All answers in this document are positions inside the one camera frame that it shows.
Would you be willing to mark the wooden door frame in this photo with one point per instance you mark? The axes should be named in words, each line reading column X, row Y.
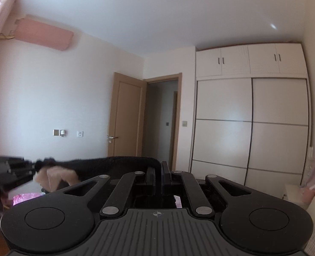
column 179, row 98

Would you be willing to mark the wooden door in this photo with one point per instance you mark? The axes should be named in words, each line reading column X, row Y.
column 125, row 117

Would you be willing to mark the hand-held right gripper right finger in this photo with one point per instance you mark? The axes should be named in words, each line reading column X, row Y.
column 165, row 176

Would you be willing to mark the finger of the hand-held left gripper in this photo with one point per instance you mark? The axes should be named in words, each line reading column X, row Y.
column 16, row 163
column 16, row 180

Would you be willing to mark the white wall socket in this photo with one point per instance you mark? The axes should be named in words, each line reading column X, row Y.
column 80, row 133

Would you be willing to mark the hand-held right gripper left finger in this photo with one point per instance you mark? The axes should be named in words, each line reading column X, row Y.
column 152, row 179

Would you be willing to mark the white wardrobe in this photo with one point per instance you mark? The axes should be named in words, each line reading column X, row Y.
column 226, row 98

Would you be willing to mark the pink rose patterned blanket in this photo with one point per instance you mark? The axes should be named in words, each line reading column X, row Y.
column 24, row 199

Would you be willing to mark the small white wall device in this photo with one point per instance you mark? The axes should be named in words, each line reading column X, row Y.
column 63, row 132

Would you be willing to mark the beige wall switch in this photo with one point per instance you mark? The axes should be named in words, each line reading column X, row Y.
column 56, row 132

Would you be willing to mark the air conditioner with pink cover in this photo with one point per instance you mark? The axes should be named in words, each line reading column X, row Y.
column 42, row 36

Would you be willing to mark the black garment with beige lining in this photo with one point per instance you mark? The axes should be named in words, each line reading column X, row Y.
column 106, row 165

